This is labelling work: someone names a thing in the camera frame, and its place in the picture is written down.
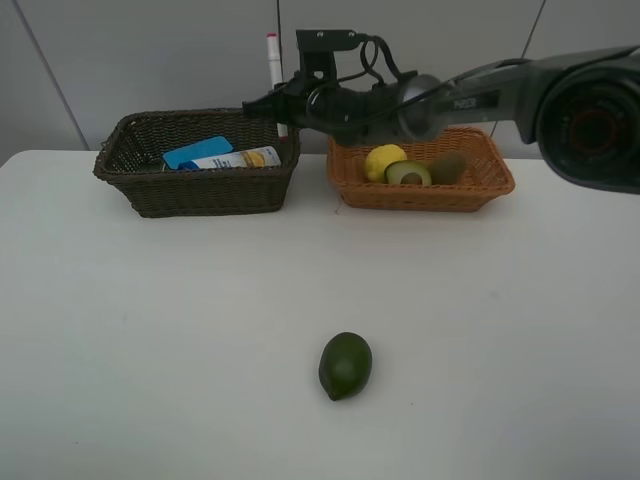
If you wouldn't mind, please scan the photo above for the white blue shampoo bottle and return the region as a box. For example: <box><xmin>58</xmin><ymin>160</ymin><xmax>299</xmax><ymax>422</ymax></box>
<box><xmin>178</xmin><ymin>146</ymin><xmax>281</xmax><ymax>170</ymax></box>

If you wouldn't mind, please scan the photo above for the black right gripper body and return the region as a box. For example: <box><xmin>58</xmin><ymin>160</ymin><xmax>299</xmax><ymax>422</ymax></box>
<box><xmin>282</xmin><ymin>74</ymin><xmax>450</xmax><ymax>146</ymax></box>

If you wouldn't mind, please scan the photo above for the orange wicker basket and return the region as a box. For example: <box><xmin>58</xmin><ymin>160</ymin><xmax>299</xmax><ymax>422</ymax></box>
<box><xmin>327</xmin><ymin>127</ymin><xmax>515</xmax><ymax>212</ymax></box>

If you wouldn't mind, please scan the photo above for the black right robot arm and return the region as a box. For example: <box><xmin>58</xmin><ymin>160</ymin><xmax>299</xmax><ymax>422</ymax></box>
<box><xmin>243</xmin><ymin>46</ymin><xmax>639</xmax><ymax>194</ymax></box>

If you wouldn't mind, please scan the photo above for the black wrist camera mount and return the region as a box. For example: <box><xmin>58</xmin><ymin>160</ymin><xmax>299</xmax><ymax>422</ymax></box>
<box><xmin>296</xmin><ymin>29</ymin><xmax>366</xmax><ymax>81</ymax></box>

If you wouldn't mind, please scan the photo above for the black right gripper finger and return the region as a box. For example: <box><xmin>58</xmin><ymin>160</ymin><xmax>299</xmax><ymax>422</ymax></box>
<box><xmin>242</xmin><ymin>89</ymin><xmax>300</xmax><ymax>120</ymax></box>

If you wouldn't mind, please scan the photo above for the yellow lemon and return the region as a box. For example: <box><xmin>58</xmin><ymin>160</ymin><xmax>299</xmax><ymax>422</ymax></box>
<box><xmin>364</xmin><ymin>144</ymin><xmax>408</xmax><ymax>183</ymax></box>

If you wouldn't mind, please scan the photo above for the halved avocado with pit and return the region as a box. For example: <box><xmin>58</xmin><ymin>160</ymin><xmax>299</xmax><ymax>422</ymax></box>
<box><xmin>385</xmin><ymin>160</ymin><xmax>432</xmax><ymax>186</ymax></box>

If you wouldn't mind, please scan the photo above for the brown kiwi fruit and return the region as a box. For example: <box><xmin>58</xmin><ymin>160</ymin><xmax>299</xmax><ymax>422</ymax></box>
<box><xmin>428</xmin><ymin>150</ymin><xmax>467</xmax><ymax>185</ymax></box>

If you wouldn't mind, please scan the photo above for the white pink-tipped marker pen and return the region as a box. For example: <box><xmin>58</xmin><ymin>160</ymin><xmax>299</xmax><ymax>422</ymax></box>
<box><xmin>264</xmin><ymin>31</ymin><xmax>290</xmax><ymax>139</ymax></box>

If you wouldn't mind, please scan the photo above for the dark brown wicker basket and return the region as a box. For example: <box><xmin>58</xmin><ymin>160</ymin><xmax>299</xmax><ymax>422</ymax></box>
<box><xmin>94</xmin><ymin>108</ymin><xmax>300</xmax><ymax>218</ymax></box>

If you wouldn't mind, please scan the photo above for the dark green lime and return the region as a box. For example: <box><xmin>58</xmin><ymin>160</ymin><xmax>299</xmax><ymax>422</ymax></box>
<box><xmin>318</xmin><ymin>332</ymin><xmax>373</xmax><ymax>401</ymax></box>

